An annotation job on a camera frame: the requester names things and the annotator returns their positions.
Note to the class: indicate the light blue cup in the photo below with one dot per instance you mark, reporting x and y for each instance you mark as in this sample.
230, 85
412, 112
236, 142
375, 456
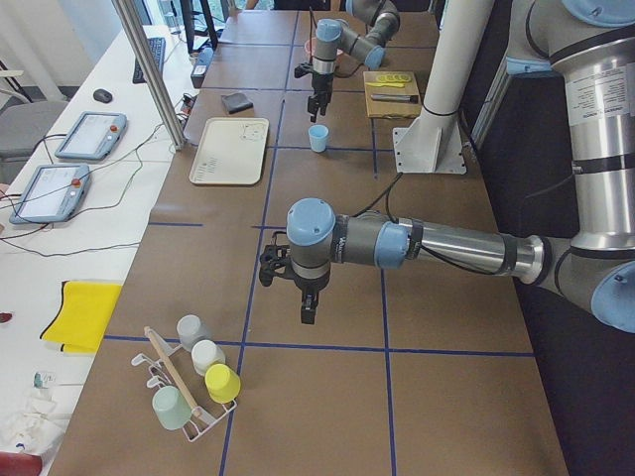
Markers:
318, 137

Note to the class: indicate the yellow upturned cup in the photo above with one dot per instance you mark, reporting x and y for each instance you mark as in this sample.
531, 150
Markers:
222, 383

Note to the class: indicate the yellow cloth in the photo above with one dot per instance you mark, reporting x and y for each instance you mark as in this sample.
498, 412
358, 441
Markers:
86, 309

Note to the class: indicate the black power box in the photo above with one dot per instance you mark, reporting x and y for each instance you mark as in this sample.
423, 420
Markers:
200, 67

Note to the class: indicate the teach pendant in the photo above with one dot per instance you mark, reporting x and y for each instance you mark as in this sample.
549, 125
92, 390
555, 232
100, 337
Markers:
93, 136
53, 194

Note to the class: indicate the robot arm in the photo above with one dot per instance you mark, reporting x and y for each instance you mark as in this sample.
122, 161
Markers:
333, 35
591, 45

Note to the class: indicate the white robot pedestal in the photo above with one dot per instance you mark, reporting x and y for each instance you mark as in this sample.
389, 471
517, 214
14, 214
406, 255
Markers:
432, 143

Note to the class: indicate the white wire cup rack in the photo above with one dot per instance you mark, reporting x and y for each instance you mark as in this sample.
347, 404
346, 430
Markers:
212, 414

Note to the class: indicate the grey folded cloth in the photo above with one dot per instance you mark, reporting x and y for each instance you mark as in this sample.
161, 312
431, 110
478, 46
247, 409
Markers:
236, 102

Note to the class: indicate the black computer mouse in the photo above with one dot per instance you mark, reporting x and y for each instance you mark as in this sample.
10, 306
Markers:
102, 95

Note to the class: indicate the wooden cutting board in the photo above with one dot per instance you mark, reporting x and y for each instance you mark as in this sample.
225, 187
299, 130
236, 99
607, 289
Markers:
377, 109

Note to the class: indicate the grey upturned cup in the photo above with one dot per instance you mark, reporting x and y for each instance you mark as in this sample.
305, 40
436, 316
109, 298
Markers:
191, 330

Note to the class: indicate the wooden rack handle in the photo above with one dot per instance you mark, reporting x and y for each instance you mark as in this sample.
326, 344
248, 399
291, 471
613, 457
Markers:
164, 351

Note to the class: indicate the aluminium frame post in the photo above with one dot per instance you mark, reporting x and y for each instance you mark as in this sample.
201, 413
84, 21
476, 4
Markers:
135, 33

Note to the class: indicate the green upturned cup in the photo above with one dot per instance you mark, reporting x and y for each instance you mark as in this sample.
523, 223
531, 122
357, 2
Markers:
171, 408

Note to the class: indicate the pink bowl of ice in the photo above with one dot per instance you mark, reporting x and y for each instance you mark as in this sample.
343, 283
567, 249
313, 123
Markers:
309, 47

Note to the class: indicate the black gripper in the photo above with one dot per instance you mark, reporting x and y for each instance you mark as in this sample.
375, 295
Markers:
307, 287
321, 85

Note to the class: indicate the near teach pendant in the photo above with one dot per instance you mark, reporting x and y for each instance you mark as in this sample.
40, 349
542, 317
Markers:
53, 194

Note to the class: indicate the steel rod black tip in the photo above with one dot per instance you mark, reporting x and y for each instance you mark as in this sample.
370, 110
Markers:
395, 98

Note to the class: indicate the white upturned cup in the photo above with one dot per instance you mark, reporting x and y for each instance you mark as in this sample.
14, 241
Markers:
204, 354

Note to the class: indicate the yellow plastic knife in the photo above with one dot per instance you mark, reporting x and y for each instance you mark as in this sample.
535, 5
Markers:
392, 85

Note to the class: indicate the cream bear tray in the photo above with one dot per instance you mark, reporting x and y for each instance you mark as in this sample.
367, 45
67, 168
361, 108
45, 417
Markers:
230, 151

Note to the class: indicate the far teach pendant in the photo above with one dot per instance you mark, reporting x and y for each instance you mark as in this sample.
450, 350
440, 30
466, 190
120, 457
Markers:
93, 136

